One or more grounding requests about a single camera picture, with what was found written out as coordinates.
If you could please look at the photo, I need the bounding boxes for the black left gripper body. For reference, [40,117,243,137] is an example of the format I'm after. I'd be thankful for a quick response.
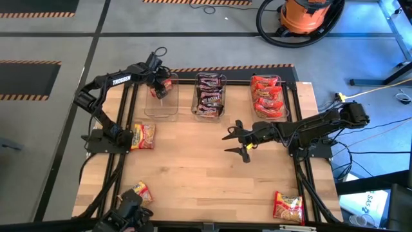
[141,61,168,85]

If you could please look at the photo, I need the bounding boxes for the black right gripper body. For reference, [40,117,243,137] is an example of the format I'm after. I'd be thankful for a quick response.
[246,121,281,146]

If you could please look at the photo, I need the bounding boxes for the clear plastic bin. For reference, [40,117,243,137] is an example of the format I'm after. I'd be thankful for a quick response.
[144,72,180,117]
[191,72,228,123]
[249,73,290,123]

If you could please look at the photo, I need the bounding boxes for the black hazard-striped floor mat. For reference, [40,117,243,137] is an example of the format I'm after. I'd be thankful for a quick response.
[162,63,299,83]
[0,59,62,101]
[142,0,254,6]
[0,0,80,19]

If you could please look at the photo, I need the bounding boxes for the orange shop vacuum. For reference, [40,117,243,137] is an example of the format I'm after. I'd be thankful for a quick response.
[256,0,346,49]
[279,0,334,35]

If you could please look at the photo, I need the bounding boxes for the black stand foot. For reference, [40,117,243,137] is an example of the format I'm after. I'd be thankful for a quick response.
[349,60,412,87]

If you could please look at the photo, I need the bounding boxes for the black bulky device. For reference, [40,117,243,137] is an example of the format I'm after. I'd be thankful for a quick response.
[93,189,155,232]

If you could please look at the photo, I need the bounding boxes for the white printed sign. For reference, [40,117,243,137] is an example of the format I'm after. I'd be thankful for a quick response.
[339,189,391,226]

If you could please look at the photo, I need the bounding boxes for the clear plastic cups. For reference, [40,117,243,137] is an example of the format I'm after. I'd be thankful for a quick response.
[349,214,376,228]

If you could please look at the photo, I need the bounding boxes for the black aluminium rig frame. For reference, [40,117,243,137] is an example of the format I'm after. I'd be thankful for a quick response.
[75,77,342,226]

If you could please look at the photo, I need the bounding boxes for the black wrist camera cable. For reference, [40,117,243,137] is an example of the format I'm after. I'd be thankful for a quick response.
[153,46,168,61]

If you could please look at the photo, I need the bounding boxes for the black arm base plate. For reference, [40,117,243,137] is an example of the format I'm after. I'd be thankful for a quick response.
[287,135,334,159]
[82,128,133,155]

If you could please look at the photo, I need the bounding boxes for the silver metal bracket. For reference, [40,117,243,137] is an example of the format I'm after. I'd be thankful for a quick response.
[279,224,318,232]

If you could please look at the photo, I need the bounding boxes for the black floor cable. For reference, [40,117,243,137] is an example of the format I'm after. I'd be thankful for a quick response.
[330,117,412,139]
[331,141,412,181]

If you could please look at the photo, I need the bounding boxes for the yellow extension cable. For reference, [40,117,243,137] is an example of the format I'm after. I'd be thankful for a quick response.
[336,78,412,102]

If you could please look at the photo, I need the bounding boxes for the white cable coil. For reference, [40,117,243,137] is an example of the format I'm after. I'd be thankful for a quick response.
[395,92,412,106]

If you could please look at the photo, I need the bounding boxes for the grey metal rail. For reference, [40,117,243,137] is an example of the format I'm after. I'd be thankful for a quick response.
[378,0,412,62]

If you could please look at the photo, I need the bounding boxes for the black overhead frame bar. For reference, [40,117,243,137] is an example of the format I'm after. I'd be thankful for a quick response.
[0,217,412,232]

